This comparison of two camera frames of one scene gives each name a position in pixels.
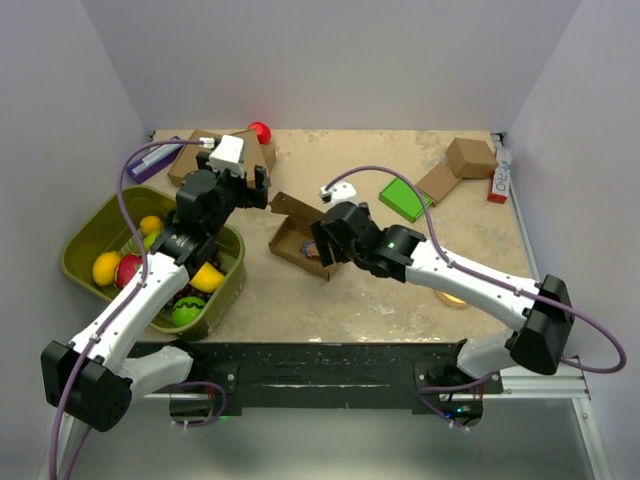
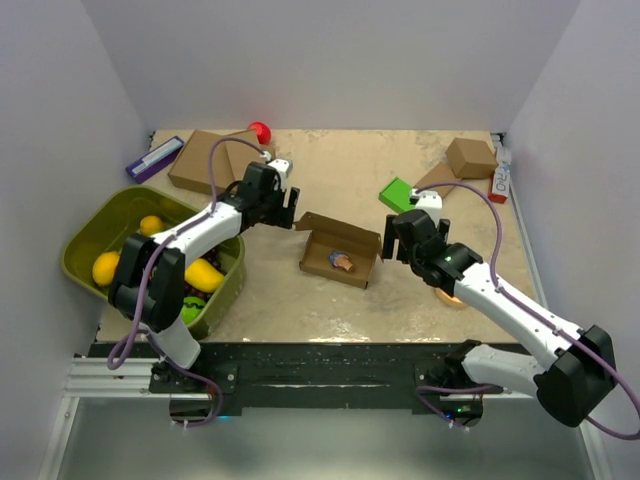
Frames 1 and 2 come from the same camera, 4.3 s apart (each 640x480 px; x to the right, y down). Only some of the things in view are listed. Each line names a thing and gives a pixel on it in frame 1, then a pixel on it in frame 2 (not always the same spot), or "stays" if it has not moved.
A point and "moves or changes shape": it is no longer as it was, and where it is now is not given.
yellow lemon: x=104 y=266 stays
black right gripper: x=322 y=239 to x=389 y=239
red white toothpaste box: x=500 y=181 stays
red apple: x=263 y=132 stays
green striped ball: x=186 y=310 stays
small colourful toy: x=309 y=248 moves or changes shape
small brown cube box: x=471 y=158 stays
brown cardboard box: x=295 y=231 moves or changes shape
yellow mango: x=207 y=278 stays
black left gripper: x=250 y=197 to x=284 y=215
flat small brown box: x=437 y=183 stays
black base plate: x=314 y=375 stays
